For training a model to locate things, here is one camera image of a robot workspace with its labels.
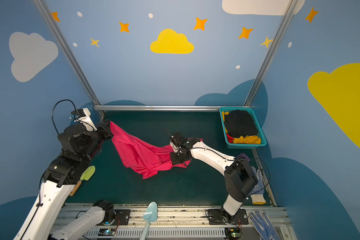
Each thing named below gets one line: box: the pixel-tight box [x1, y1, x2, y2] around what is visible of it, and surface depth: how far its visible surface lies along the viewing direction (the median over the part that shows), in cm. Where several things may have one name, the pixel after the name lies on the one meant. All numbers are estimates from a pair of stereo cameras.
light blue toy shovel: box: [139, 201, 158, 240], surface depth 76 cm
